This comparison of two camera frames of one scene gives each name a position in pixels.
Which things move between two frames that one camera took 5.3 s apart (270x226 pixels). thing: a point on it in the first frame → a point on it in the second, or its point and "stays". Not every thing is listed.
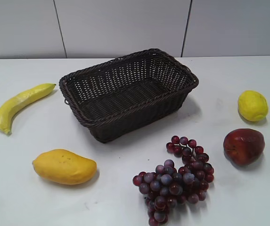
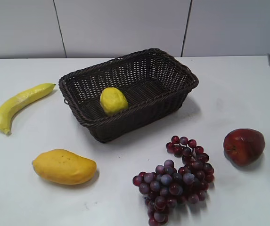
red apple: (243, 147) stays
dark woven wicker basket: (110, 98) stays
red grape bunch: (169, 186) stays
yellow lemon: (252, 106) → (112, 100)
